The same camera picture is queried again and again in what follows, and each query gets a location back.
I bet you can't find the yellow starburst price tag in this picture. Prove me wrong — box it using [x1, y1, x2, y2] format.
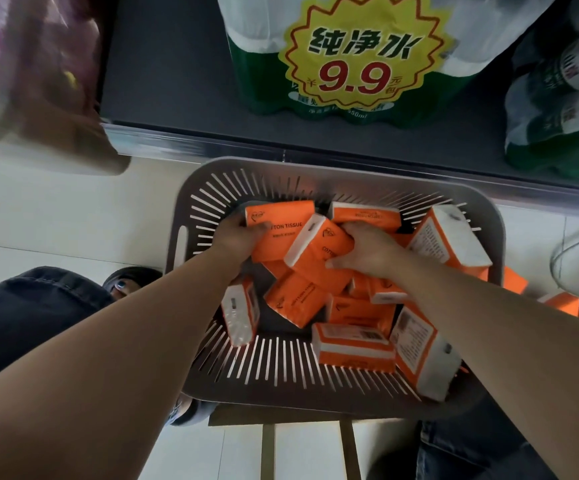
[278, 0, 454, 113]

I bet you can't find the grey slotted plastic basket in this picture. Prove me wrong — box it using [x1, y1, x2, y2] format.
[165, 157, 507, 420]

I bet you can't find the person's left forearm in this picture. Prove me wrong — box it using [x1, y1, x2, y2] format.
[0, 247, 244, 480]

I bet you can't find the person's leg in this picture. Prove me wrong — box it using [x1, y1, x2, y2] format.
[414, 395, 560, 480]
[0, 266, 116, 395]

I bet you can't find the person's right forearm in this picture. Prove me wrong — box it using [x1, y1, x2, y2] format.
[390, 257, 579, 480]

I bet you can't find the green wrapped water bottle pack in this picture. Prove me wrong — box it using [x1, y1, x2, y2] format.
[216, 0, 561, 129]
[504, 0, 579, 181]

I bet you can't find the clear plastic wrapped package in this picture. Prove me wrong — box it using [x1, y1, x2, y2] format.
[0, 0, 131, 176]

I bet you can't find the person's left hand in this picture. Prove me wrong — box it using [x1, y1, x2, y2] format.
[210, 210, 273, 276]

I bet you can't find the black shoe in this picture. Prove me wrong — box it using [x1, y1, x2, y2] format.
[101, 266, 163, 301]
[166, 394, 218, 428]

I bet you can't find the pile of orange packets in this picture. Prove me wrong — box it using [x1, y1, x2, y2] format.
[219, 201, 579, 403]

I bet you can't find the brown wooden stool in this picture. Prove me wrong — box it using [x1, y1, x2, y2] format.
[208, 404, 406, 480]

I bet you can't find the orange paper tissue packet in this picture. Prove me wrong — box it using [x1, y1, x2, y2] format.
[283, 213, 356, 296]
[245, 200, 316, 264]

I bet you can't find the person's right hand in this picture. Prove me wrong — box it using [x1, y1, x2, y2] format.
[325, 222, 411, 281]

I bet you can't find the person's right leg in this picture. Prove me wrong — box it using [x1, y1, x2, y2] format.
[414, 395, 560, 480]

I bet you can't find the dark grey store shelf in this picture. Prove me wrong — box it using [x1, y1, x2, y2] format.
[99, 0, 579, 221]

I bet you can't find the person's left leg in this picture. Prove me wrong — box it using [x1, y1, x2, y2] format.
[0, 266, 116, 395]

